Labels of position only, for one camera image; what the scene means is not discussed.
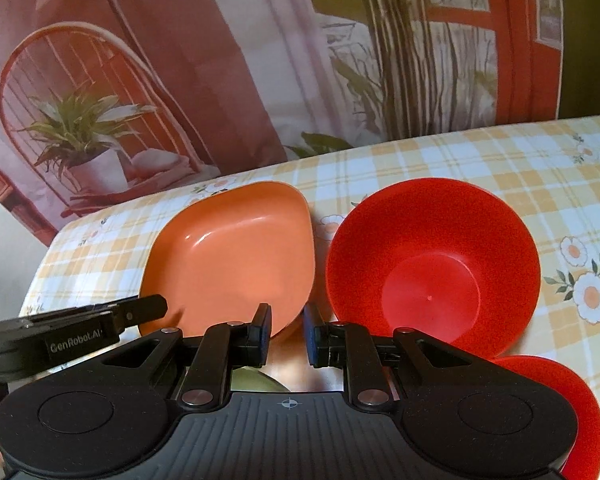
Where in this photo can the small red bowl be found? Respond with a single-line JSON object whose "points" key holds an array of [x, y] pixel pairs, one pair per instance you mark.
{"points": [[577, 410]]}

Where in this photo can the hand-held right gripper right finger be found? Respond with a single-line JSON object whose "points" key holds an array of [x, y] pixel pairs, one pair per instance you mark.
{"points": [[310, 330]]}

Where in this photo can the printed backdrop cloth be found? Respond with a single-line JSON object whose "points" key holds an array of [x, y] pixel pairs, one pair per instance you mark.
{"points": [[230, 60]]}

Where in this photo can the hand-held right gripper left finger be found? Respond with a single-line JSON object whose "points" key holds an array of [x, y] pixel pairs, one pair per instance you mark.
{"points": [[263, 329]]}

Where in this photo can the large red bowl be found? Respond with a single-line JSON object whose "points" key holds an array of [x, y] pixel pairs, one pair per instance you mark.
{"points": [[430, 265]]}

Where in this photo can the orange square plate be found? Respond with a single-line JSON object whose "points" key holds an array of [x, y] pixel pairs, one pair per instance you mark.
{"points": [[230, 260]]}

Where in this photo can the green plate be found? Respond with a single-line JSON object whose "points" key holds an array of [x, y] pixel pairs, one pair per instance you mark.
{"points": [[252, 384]]}

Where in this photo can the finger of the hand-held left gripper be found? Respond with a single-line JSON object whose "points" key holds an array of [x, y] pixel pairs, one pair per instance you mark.
{"points": [[139, 308]]}

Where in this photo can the yellow checkered floral tablecloth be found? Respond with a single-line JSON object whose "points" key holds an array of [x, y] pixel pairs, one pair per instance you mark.
{"points": [[480, 170]]}

